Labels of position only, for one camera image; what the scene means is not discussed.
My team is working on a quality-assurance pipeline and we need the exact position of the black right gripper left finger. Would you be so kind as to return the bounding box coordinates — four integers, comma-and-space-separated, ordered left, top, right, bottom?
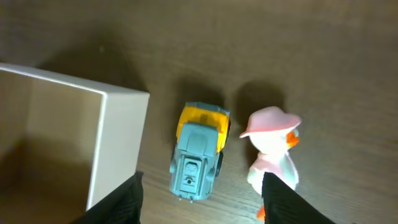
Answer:
72, 171, 144, 224

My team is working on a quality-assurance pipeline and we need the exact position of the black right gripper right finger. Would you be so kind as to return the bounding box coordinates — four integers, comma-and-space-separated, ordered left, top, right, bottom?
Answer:
262, 172, 335, 224

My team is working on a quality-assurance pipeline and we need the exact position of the white duck toy pink hat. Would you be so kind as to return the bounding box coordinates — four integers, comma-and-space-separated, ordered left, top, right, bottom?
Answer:
238, 106, 302, 223

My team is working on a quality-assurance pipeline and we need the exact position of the grey and yellow toy truck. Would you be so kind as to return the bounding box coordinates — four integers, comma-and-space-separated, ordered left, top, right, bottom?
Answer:
169, 102, 230, 202

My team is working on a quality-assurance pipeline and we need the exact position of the pink cardboard box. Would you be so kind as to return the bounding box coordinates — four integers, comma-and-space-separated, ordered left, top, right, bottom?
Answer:
1, 63, 149, 223

